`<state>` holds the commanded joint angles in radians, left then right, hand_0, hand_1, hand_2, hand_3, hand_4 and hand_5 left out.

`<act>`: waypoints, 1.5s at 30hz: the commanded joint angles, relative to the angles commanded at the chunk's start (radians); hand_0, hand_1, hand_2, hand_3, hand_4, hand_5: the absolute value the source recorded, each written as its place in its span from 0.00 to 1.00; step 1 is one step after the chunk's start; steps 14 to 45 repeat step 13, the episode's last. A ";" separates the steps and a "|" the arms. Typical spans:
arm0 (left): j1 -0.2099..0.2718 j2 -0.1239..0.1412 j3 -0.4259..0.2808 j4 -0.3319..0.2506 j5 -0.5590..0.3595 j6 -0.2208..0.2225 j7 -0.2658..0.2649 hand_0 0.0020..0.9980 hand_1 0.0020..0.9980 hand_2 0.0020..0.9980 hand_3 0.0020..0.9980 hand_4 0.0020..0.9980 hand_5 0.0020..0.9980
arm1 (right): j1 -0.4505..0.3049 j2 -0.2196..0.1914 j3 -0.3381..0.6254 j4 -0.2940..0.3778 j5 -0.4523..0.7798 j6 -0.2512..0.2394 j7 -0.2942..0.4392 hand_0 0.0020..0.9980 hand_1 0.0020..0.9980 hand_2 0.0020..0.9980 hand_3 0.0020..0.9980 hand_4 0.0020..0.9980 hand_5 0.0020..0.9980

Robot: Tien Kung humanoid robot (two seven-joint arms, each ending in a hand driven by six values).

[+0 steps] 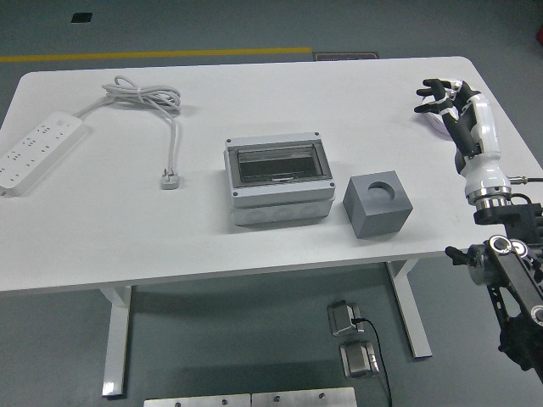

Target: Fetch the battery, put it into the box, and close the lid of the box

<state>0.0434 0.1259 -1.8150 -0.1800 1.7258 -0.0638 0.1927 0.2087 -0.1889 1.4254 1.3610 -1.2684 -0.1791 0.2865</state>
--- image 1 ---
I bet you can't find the metal plate with holes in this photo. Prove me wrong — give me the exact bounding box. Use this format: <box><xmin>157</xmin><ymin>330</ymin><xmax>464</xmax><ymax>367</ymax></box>
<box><xmin>143</xmin><ymin>393</ymin><xmax>252</xmax><ymax>407</ymax></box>

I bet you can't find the white table leg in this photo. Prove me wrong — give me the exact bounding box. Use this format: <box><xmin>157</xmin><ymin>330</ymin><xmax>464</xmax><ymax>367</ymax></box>
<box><xmin>100</xmin><ymin>284</ymin><xmax>133</xmax><ymax>399</ymax></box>
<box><xmin>386</xmin><ymin>258</ymin><xmax>433</xmax><ymax>360</ymax></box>

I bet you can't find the white power cord with plug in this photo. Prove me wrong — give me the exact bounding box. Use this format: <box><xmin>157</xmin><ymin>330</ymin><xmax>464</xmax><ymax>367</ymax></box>
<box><xmin>74</xmin><ymin>75</ymin><xmax>186</xmax><ymax>191</ymax></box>

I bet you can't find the white power strip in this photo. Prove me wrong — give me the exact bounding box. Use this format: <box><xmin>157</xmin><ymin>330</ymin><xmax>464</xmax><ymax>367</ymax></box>
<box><xmin>0</xmin><ymin>110</ymin><xmax>84</xmax><ymax>197</ymax></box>

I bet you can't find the grey block holder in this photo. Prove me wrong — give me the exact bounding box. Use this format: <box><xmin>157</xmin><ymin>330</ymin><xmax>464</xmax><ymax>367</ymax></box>
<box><xmin>342</xmin><ymin>170</ymin><xmax>414</xmax><ymax>241</ymax></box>

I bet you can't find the transparent hinged box lid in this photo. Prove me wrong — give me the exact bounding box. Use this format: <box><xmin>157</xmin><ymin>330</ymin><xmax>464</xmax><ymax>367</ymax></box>
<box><xmin>224</xmin><ymin>138</ymin><xmax>333</xmax><ymax>191</ymax></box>

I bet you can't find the grey electrical junction box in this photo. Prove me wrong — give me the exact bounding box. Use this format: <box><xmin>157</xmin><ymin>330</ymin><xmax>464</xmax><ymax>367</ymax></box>
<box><xmin>223</xmin><ymin>131</ymin><xmax>336</xmax><ymax>226</ymax></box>

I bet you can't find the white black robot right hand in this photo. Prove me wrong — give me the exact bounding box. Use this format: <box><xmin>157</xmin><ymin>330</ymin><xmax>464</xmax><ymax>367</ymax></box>
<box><xmin>413</xmin><ymin>77</ymin><xmax>512</xmax><ymax>201</ymax></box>

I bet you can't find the metal floor socket box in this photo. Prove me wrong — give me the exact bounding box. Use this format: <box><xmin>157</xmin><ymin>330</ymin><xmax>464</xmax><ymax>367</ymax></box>
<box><xmin>339</xmin><ymin>341</ymin><xmax>380</xmax><ymax>378</ymax></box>
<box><xmin>327</xmin><ymin>299</ymin><xmax>361</xmax><ymax>338</ymax></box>

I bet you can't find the dark floor mat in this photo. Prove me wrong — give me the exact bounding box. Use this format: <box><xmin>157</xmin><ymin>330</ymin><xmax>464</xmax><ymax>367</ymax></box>
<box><xmin>312</xmin><ymin>51</ymin><xmax>379</xmax><ymax>62</ymax></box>

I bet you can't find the purple tray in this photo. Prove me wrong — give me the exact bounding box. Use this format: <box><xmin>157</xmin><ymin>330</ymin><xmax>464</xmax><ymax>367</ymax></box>
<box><xmin>417</xmin><ymin>112</ymin><xmax>451</xmax><ymax>137</ymax></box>

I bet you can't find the black floor cable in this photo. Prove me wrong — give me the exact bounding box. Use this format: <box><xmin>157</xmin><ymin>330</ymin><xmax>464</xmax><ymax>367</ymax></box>
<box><xmin>351</xmin><ymin>316</ymin><xmax>394</xmax><ymax>407</ymax></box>

